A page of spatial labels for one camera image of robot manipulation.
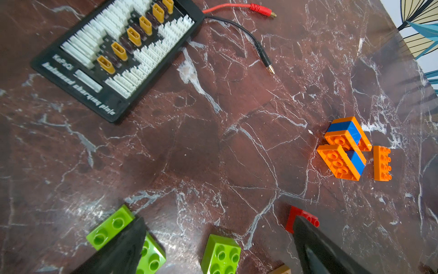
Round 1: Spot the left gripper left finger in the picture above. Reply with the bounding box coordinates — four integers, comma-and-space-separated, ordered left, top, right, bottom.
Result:
73, 218, 147, 274

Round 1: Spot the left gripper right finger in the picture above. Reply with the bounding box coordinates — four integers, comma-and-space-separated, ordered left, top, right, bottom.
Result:
293, 216, 369, 274

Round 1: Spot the amber transparent lego brick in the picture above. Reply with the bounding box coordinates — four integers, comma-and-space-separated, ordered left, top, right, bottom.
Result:
268, 264, 292, 274

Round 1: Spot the blue square lego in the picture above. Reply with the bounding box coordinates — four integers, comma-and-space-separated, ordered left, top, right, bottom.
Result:
346, 150, 365, 176
327, 121, 361, 145

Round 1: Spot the lime green lego brick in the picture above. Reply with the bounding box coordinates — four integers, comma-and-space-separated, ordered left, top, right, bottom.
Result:
86, 205, 167, 274

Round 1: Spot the red square lego brick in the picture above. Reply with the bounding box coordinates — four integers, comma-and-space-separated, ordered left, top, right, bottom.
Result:
285, 205, 321, 234

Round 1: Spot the green square lego brick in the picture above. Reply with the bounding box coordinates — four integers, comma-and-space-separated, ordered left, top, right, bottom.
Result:
201, 234, 241, 274

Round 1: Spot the black banana plug cable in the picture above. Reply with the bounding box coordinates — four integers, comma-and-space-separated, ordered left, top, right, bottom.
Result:
205, 15, 276, 75

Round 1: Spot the red banana plug cable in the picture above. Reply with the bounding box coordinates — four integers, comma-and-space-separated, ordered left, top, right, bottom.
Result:
201, 2, 278, 18

